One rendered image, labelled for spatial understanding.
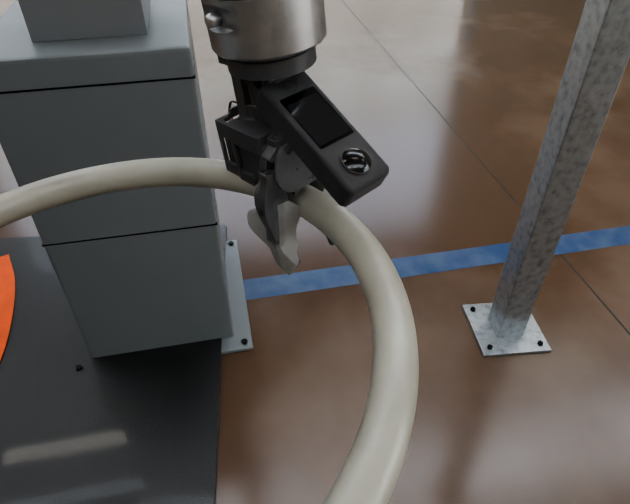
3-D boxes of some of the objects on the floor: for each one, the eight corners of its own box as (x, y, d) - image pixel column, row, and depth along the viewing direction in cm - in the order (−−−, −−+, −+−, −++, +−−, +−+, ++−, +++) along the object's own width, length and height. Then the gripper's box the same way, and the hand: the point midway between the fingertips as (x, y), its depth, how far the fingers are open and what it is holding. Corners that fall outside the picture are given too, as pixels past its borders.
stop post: (551, 352, 153) (752, -97, 82) (483, 357, 151) (630, -95, 81) (523, 302, 168) (673, -113, 97) (461, 306, 166) (569, -112, 96)
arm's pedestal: (91, 261, 183) (-6, -5, 128) (236, 242, 191) (205, -16, 136) (71, 379, 146) (-78, 75, 91) (253, 349, 153) (218, 54, 98)
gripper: (285, 15, 48) (311, 208, 61) (170, 59, 42) (227, 262, 55) (356, 30, 42) (367, 237, 56) (235, 84, 37) (280, 301, 50)
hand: (315, 251), depth 53 cm, fingers closed on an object, 5 cm apart
